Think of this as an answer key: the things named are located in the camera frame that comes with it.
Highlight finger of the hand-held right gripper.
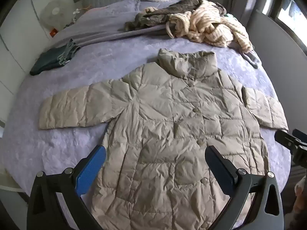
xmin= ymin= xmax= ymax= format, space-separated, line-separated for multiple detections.
xmin=274 ymin=130 xmax=300 ymax=149
xmin=292 ymin=129 xmax=307 ymax=145

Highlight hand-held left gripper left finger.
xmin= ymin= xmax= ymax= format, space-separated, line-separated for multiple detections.
xmin=26 ymin=145 xmax=107 ymax=230

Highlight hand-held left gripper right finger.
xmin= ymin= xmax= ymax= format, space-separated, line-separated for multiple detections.
xmin=205 ymin=145 xmax=285 ymax=230

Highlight beige quilted puffer jacket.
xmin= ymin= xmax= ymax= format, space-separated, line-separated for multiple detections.
xmin=38 ymin=48 xmax=289 ymax=230

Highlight grey flat panel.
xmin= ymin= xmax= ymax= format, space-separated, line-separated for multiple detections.
xmin=247 ymin=10 xmax=307 ymax=135

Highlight grey cloth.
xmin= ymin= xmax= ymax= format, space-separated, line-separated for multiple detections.
xmin=240 ymin=49 xmax=261 ymax=69

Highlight bed with lavender blanket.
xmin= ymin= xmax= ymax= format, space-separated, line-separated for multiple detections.
xmin=0 ymin=0 xmax=292 ymax=221

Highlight dark green folded garment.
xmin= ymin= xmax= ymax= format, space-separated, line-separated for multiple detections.
xmin=29 ymin=47 xmax=72 ymax=76

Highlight folded denim jeans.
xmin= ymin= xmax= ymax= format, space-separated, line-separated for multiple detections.
xmin=58 ymin=38 xmax=82 ymax=67

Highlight window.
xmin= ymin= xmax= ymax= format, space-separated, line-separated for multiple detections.
xmin=262 ymin=0 xmax=307 ymax=29

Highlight cream striped garment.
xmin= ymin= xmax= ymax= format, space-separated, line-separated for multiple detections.
xmin=165 ymin=1 xmax=253 ymax=52

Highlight grey throw blanket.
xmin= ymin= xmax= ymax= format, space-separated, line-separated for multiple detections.
xmin=69 ymin=24 xmax=175 ymax=49

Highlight white wardrobe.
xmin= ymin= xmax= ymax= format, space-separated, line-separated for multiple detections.
xmin=0 ymin=0 xmax=48 ymax=125

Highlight white electric fan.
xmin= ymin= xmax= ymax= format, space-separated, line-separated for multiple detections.
xmin=40 ymin=0 xmax=72 ymax=27

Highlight olive grey jacket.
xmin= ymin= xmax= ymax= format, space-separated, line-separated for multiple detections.
xmin=124 ymin=0 xmax=227 ymax=32

